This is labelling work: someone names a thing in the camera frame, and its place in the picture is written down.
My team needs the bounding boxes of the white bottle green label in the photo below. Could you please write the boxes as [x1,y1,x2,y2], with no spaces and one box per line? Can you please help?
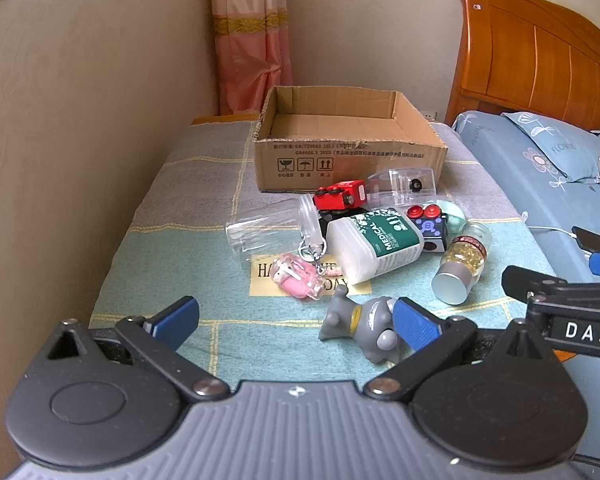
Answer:
[325,207,425,286]

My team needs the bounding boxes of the black phone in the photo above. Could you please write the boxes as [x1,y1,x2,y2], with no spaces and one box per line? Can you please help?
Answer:
[571,226,600,256]

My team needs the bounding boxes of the mint green round toy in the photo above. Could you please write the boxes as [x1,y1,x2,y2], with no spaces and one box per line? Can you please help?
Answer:
[432,199,467,235]

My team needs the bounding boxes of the clear plastic case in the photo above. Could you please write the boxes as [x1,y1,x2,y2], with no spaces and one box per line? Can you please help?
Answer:
[367,167,437,209]

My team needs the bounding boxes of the pink curtain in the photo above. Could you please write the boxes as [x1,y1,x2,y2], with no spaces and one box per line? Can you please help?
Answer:
[208,0,294,116]

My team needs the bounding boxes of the black fidget cube red buttons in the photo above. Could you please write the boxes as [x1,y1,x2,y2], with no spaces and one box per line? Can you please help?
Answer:
[406,203,451,254]

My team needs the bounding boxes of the clear bottle gold capsules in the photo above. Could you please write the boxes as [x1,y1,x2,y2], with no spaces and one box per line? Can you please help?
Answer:
[431,222,494,306]

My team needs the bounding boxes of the pink keychain toy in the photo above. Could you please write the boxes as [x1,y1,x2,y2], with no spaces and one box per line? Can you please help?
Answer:
[272,240,344,301]

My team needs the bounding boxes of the wooden bedside table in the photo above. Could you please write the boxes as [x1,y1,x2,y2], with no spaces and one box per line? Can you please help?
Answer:
[190,114,264,127]

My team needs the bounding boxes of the grey hippo toy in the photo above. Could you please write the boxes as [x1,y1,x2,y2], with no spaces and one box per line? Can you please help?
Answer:
[318,287,404,364]

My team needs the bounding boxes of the cardboard box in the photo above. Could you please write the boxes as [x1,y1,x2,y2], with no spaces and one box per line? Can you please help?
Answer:
[252,85,449,194]

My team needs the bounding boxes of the blue floral bedsheet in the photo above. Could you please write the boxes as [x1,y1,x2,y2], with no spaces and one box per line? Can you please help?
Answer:
[450,110,600,292]

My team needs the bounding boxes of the white charging cable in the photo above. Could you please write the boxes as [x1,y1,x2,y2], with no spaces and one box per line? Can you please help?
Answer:
[526,224,579,237]

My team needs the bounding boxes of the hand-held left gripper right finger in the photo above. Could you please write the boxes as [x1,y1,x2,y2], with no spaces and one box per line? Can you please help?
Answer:
[362,297,556,403]

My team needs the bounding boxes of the blue floral pillow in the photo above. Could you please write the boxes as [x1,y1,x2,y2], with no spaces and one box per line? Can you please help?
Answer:
[500,109,600,184]

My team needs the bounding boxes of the small clear zip bag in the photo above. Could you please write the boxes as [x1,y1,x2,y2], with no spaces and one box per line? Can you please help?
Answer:
[298,193,327,252]

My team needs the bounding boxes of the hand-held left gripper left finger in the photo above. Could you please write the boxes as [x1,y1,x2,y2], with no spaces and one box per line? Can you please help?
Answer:
[45,296,231,403]

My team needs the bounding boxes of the black flat plastic piece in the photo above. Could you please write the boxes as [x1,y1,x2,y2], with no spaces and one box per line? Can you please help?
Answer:
[317,207,372,234]

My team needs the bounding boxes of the wooden bed headboard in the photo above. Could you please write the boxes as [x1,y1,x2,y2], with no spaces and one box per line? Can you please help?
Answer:
[443,0,600,137]

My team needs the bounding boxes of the clear plastic cylinder jar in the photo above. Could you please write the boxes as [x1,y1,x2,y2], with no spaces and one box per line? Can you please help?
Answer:
[224,205,311,266]

